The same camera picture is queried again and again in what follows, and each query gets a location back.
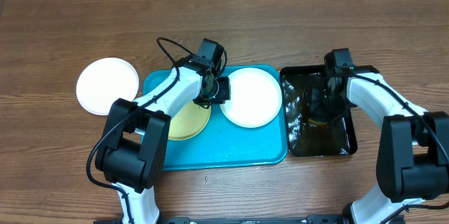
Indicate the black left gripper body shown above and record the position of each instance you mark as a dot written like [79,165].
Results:
[219,93]

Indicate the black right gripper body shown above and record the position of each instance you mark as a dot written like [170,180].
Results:
[330,107]

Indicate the green yellow sponge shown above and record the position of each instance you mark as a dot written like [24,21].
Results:
[317,122]

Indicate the yellow plate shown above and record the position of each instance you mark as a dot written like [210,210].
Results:
[188,122]

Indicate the white plate blue rim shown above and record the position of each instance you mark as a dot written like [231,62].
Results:
[255,98]

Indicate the white pink plate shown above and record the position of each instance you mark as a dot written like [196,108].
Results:
[103,82]

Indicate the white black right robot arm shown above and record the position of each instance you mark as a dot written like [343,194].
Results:
[412,160]

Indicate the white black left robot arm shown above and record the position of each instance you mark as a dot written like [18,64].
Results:
[132,149]

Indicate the teal plastic tray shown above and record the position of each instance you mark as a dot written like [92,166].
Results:
[223,143]

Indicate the black water basin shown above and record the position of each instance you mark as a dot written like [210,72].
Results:
[304,139]

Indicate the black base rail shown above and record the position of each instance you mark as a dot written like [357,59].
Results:
[311,219]

